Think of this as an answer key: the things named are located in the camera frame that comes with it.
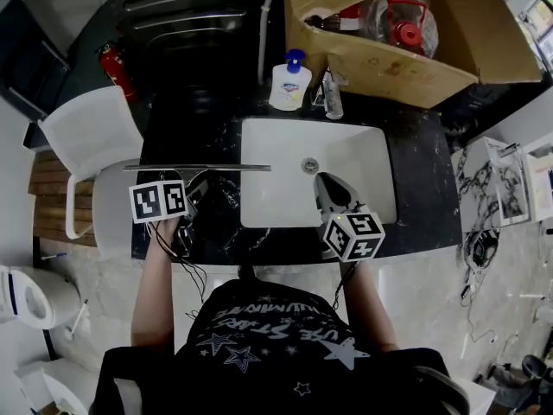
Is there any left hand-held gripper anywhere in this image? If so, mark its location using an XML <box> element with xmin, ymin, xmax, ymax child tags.
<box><xmin>128</xmin><ymin>175</ymin><xmax>210</xmax><ymax>259</ymax></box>

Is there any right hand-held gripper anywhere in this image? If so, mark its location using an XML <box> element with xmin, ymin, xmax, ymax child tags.
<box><xmin>314</xmin><ymin>171</ymin><xmax>387</xmax><ymax>263</ymax></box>

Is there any metal squeegee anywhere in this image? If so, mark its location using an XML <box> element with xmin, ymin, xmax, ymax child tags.
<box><xmin>122</xmin><ymin>163</ymin><xmax>273</xmax><ymax>186</ymax></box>

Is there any person's left forearm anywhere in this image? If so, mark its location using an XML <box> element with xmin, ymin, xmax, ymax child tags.
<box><xmin>130</xmin><ymin>219</ymin><xmax>177</xmax><ymax>350</ymax></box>

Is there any person's right forearm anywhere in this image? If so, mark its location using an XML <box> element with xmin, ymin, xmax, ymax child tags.
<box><xmin>338</xmin><ymin>259</ymin><xmax>401</xmax><ymax>354</ymax></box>

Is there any white sink basin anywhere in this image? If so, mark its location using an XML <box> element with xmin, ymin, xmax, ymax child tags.
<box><xmin>239</xmin><ymin>117</ymin><xmax>398</xmax><ymax>230</ymax></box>

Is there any black marble table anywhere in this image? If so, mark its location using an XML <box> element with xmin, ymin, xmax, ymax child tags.
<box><xmin>130</xmin><ymin>85</ymin><xmax>464</xmax><ymax>265</ymax></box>

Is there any chrome faucet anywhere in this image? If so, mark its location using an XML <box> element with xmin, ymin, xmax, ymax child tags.
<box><xmin>310</xmin><ymin>67</ymin><xmax>346</xmax><ymax>121</ymax></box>

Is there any white soap pump bottle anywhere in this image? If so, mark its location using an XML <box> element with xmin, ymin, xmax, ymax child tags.
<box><xmin>268</xmin><ymin>48</ymin><xmax>314</xmax><ymax>112</ymax></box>

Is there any white office chair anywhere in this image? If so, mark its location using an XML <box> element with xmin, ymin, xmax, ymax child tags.
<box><xmin>37</xmin><ymin>85</ymin><xmax>146</xmax><ymax>261</ymax></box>

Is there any open cardboard box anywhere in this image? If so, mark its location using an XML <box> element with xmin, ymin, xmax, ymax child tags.
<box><xmin>282</xmin><ymin>0</ymin><xmax>544</xmax><ymax>110</ymax></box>

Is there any red fire extinguisher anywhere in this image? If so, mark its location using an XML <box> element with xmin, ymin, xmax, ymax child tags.
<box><xmin>97</xmin><ymin>40</ymin><xmax>140</xmax><ymax>104</ymax></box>

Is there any wooden slat platform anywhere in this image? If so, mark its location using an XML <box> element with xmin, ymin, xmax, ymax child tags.
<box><xmin>28</xmin><ymin>150</ymin><xmax>99</xmax><ymax>249</ymax></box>

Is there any white marble-pattern cabinet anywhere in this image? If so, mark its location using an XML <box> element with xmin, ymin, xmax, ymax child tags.
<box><xmin>450</xmin><ymin>135</ymin><xmax>531</xmax><ymax>233</ymax></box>

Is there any black ribbed cabinet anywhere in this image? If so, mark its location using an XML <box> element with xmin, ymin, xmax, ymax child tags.
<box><xmin>106</xmin><ymin>0</ymin><xmax>278</xmax><ymax>93</ymax></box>

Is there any black star-print shirt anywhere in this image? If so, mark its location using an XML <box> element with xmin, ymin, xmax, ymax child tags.
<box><xmin>92</xmin><ymin>266</ymin><xmax>471</xmax><ymax>415</ymax></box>

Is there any white pipe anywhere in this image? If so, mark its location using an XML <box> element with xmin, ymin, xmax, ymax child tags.
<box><xmin>257</xmin><ymin>0</ymin><xmax>278</xmax><ymax>85</ymax></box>

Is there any red-capped bottle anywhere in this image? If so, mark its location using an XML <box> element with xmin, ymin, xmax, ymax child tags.
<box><xmin>385</xmin><ymin>0</ymin><xmax>429</xmax><ymax>56</ymax></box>

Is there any white toilet brush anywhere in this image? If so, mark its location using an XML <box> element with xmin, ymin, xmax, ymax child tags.
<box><xmin>63</xmin><ymin>298</ymin><xmax>90</xmax><ymax>342</ymax></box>

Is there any white toilet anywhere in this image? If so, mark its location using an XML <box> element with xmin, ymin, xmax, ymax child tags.
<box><xmin>0</xmin><ymin>264</ymin><xmax>83</xmax><ymax>330</ymax></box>

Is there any dark door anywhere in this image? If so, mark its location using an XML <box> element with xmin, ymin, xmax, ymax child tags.
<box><xmin>0</xmin><ymin>0</ymin><xmax>72</xmax><ymax>121</ymax></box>

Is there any white ceramic fixture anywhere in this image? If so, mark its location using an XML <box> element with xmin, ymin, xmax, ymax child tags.
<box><xmin>14</xmin><ymin>355</ymin><xmax>101</xmax><ymax>415</ymax></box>

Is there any white box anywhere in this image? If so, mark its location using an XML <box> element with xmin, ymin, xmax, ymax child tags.
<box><xmin>452</xmin><ymin>377</ymin><xmax>499</xmax><ymax>415</ymax></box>

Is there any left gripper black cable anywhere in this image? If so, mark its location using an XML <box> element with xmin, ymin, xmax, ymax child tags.
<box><xmin>148</xmin><ymin>221</ymin><xmax>209</xmax><ymax>305</ymax></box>

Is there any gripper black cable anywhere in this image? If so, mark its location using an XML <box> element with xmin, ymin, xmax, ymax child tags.
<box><xmin>331</xmin><ymin>260</ymin><xmax>360</xmax><ymax>311</ymax></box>
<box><xmin>148</xmin><ymin>221</ymin><xmax>209</xmax><ymax>305</ymax></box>

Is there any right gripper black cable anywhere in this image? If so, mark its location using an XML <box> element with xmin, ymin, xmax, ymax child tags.
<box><xmin>331</xmin><ymin>260</ymin><xmax>360</xmax><ymax>311</ymax></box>

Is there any tangle of cables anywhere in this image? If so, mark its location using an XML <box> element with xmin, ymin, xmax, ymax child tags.
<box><xmin>459</xmin><ymin>226</ymin><xmax>503</xmax><ymax>272</ymax></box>

